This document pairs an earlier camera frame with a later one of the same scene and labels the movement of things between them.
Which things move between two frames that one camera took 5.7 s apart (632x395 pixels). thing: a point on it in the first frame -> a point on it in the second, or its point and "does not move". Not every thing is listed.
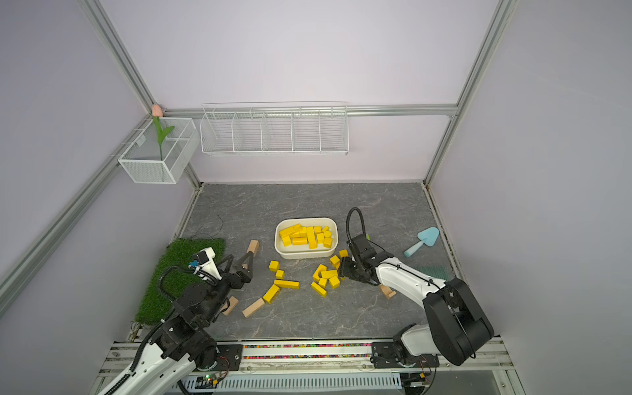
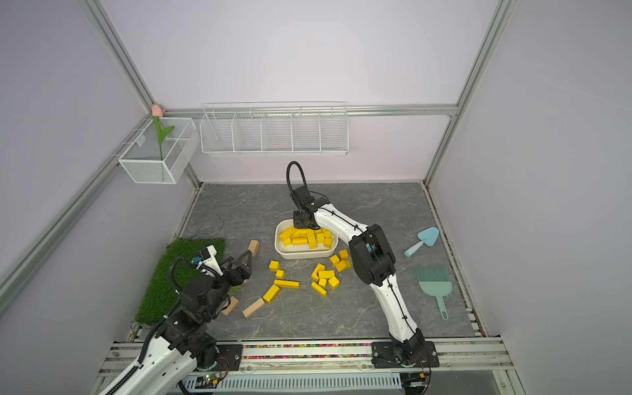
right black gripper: [346, 260] -> [295, 221]
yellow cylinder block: [299, 240] does not move
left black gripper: [239, 282] does not move
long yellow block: [313, 243] does not move
